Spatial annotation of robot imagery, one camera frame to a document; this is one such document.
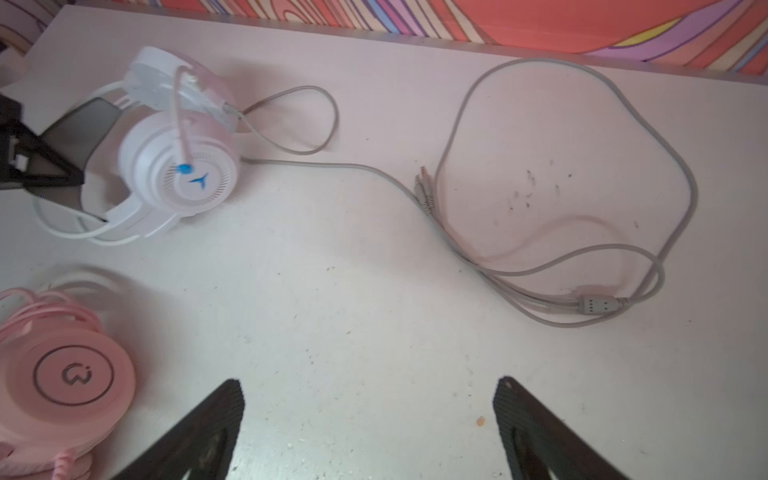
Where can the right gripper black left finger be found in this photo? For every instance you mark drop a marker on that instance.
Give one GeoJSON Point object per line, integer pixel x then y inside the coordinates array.
{"type": "Point", "coordinates": [200, 446]}

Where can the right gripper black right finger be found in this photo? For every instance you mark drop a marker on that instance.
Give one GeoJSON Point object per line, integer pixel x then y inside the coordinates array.
{"type": "Point", "coordinates": [538, 445]}

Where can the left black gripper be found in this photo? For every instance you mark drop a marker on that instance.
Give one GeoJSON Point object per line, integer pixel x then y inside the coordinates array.
{"type": "Point", "coordinates": [20, 146]}

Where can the white headphones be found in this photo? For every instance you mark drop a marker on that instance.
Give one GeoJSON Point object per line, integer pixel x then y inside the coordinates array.
{"type": "Point", "coordinates": [179, 161]}

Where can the pink cat-ear headphones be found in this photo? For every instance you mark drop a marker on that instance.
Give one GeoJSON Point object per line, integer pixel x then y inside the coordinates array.
{"type": "Point", "coordinates": [65, 385]}

